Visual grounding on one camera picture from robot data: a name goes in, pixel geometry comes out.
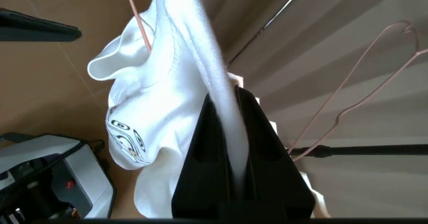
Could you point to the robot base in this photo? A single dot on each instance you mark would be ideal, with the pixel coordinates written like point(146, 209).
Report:
point(40, 150)

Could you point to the pink clothes hanger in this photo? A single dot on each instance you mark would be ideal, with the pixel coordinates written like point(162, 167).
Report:
point(140, 26)
point(368, 53)

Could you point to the beige curtain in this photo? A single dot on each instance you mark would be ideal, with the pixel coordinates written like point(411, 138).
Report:
point(317, 16)

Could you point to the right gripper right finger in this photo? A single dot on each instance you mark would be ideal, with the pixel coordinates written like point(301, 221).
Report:
point(277, 187)

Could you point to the white printed t-shirt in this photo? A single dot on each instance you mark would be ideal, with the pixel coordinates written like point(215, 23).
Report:
point(160, 100)

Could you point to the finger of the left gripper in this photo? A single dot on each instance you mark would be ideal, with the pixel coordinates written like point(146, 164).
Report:
point(33, 30)

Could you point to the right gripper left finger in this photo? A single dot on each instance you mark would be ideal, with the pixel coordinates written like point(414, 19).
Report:
point(204, 187)

